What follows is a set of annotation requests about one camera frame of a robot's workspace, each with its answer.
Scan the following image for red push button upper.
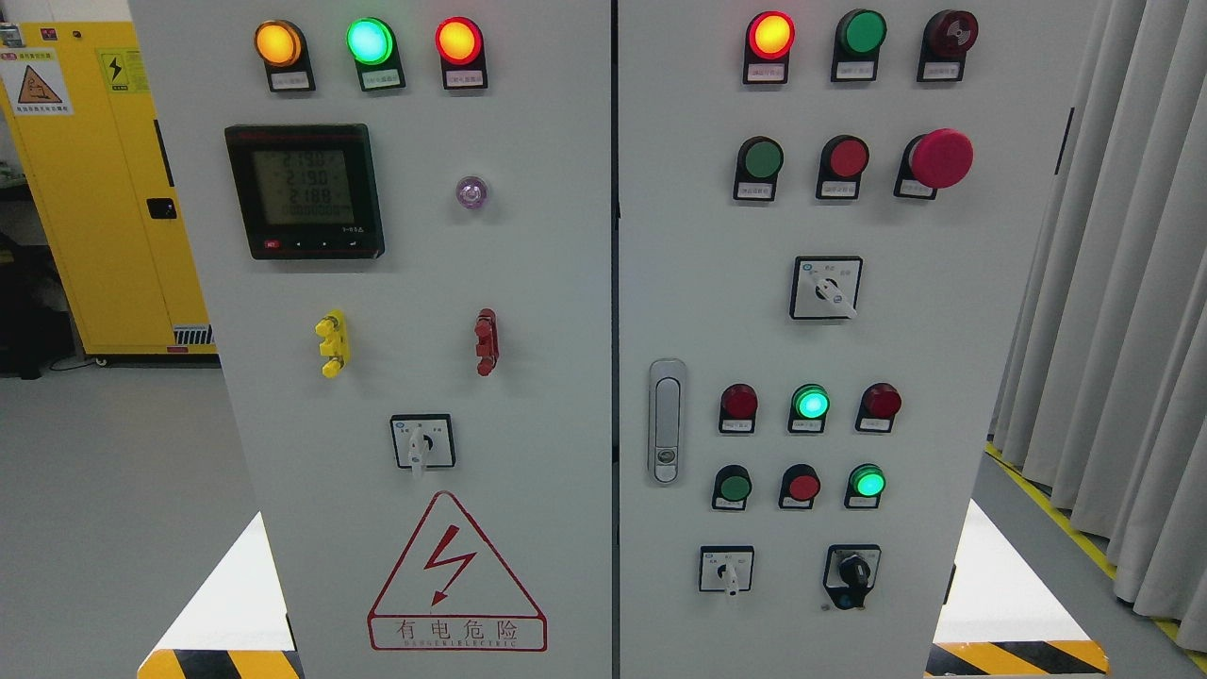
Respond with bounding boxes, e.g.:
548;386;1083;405
815;134;869;201

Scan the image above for small clear lamp bulb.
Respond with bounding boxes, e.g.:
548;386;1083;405
455;175;488;210

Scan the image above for dark red indicator light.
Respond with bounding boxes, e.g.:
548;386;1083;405
719;384;759;437
855;382;902;435

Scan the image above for yellow safety storage cabinet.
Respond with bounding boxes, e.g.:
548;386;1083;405
1;22;217;357

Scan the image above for dark green indicator light top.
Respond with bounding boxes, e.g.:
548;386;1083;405
829;8;887;83

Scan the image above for yellow terminal post block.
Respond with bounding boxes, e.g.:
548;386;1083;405
314;309;351;379

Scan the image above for green lit push button lower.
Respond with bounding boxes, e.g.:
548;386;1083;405
842;463;886;510

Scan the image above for black digital power meter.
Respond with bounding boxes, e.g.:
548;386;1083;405
225;122;387;259

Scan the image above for white rotary light switch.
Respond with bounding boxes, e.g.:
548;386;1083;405
389;412;457;480

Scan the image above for red push button lower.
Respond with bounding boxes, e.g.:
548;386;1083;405
779;464;820;510

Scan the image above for green lit indicator light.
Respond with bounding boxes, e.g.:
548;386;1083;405
345;17;406;90
787;384;830;435

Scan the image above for green lit indicator light middle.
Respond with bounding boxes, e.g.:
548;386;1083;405
787;384;830;435

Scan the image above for grey curtain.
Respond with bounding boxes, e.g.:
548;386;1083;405
991;1;1206;654

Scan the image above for dark red buzzer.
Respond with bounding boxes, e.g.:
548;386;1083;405
917;8;979;83

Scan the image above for red lit indicator light left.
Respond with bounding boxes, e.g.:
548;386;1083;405
435;16;488;90

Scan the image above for dark red indicator light left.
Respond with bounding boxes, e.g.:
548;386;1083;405
719;384;759;437

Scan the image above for red emergency stop mushroom button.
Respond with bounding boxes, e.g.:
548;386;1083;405
893;128;975;201

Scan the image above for black knob selector switch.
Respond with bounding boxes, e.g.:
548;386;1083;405
820;544;881;610

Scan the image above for red push button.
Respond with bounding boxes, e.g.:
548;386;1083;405
815;134;869;201
779;464;820;510

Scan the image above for red electric danger sticker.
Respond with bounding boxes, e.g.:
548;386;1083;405
367;490;548;652

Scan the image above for silver cabinet door handle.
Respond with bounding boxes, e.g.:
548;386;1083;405
647;359;686;485

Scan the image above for red lit indicator light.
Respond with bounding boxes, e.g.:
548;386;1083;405
435;16;488;90
742;11;795;84

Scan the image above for white rotary selector switch upper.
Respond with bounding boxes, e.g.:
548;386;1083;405
788;257;864;321

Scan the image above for dark red indicator light right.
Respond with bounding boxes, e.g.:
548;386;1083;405
855;382;902;435

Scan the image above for white rotary selector switch lower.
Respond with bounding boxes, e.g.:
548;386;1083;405
696;545;756;597

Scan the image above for green push button upper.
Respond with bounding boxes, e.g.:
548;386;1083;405
731;135;785;201

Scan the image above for grey electrical control cabinet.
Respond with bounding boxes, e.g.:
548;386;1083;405
130;1;1104;678

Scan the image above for red lit indicator light right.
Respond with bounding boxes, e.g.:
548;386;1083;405
742;11;795;84

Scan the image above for amber indicator light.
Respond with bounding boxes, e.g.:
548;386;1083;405
253;19;316;93

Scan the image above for white rotary selector switch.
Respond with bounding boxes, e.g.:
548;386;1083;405
788;257;864;321
696;545;756;597

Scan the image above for red terminal post block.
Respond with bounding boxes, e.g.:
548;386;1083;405
473;308;500;375

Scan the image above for green lit indicator light left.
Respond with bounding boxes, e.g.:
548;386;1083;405
345;17;406;90

